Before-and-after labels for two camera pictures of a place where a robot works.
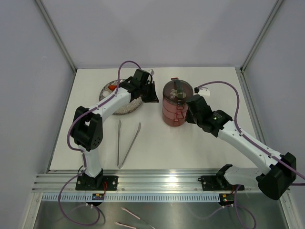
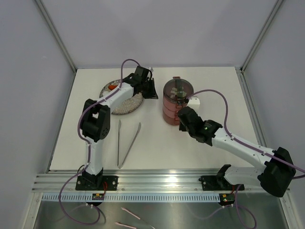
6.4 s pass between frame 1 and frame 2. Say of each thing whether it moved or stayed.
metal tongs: stayed
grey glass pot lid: stayed
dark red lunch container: stayed
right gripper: moved
